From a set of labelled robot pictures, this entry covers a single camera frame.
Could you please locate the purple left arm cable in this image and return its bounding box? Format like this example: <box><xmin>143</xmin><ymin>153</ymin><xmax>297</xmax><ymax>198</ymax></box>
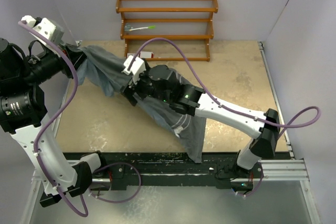
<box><xmin>17</xmin><ymin>20</ymin><xmax>89</xmax><ymax>218</ymax></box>

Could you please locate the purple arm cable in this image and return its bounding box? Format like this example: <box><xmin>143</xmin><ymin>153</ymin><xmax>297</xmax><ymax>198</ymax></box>
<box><xmin>128</xmin><ymin>37</ymin><xmax>322</xmax><ymax>141</ymax></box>
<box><xmin>17</xmin><ymin>20</ymin><xmax>89</xmax><ymax>218</ymax></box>

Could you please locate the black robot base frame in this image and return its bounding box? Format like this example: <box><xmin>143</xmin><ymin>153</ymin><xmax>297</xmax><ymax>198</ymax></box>
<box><xmin>62</xmin><ymin>150</ymin><xmax>266</xmax><ymax>190</ymax></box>

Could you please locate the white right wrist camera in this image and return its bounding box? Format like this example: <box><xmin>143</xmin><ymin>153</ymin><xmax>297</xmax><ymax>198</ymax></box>
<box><xmin>122</xmin><ymin>55</ymin><xmax>146</xmax><ymax>84</ymax></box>

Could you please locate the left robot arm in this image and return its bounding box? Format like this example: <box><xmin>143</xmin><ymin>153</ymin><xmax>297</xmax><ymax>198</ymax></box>
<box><xmin>1</xmin><ymin>39</ymin><xmax>108</xmax><ymax>207</ymax></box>

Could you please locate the green white pen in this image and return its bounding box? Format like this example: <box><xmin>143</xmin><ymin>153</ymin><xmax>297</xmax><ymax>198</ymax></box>
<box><xmin>124</xmin><ymin>25</ymin><xmax>156</xmax><ymax>31</ymax></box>

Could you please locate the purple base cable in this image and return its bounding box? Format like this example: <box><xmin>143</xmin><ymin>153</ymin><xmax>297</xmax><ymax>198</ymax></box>
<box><xmin>88</xmin><ymin>162</ymin><xmax>142</xmax><ymax>204</ymax></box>
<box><xmin>234</xmin><ymin>162</ymin><xmax>264</xmax><ymax>199</ymax></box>

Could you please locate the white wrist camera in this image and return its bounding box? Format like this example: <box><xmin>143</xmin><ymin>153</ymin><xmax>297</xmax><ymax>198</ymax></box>
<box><xmin>122</xmin><ymin>55</ymin><xmax>146</xmax><ymax>84</ymax></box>
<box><xmin>21</xmin><ymin>15</ymin><xmax>64</xmax><ymax>45</ymax></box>

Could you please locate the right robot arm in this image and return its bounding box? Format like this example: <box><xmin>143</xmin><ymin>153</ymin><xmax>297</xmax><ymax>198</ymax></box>
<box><xmin>122</xmin><ymin>62</ymin><xmax>279</xmax><ymax>177</ymax></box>

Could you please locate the aluminium table edge rail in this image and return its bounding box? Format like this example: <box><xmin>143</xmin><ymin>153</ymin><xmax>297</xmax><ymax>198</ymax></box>
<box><xmin>258</xmin><ymin>41</ymin><xmax>295</xmax><ymax>159</ymax></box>

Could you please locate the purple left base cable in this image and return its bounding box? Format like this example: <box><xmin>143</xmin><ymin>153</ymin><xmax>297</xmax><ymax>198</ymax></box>
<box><xmin>88</xmin><ymin>162</ymin><xmax>142</xmax><ymax>204</ymax></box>

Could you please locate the grey striped pillowcase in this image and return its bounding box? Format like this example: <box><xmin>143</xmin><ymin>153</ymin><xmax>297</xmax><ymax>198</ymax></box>
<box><xmin>70</xmin><ymin>45</ymin><xmax>206</xmax><ymax>163</ymax></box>

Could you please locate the red white small box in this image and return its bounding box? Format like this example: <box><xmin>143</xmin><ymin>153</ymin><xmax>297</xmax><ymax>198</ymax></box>
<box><xmin>126</xmin><ymin>51</ymin><xmax>154</xmax><ymax>59</ymax></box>

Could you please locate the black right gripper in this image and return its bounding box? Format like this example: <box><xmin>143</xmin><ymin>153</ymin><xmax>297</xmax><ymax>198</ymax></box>
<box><xmin>120</xmin><ymin>66</ymin><xmax>171</xmax><ymax>106</ymax></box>

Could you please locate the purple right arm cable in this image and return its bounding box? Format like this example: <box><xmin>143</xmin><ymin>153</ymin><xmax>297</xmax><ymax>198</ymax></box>
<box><xmin>128</xmin><ymin>37</ymin><xmax>322</xmax><ymax>141</ymax></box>

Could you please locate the wooden shelf rack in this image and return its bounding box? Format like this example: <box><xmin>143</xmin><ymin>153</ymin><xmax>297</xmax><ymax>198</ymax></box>
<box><xmin>115</xmin><ymin>0</ymin><xmax>218</xmax><ymax>61</ymax></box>

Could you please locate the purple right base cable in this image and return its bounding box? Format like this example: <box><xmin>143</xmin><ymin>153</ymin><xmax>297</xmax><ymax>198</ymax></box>
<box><xmin>234</xmin><ymin>162</ymin><xmax>264</xmax><ymax>199</ymax></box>

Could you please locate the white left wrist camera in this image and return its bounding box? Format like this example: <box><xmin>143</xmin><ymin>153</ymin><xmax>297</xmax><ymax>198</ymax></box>
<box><xmin>21</xmin><ymin>15</ymin><xmax>64</xmax><ymax>45</ymax></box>

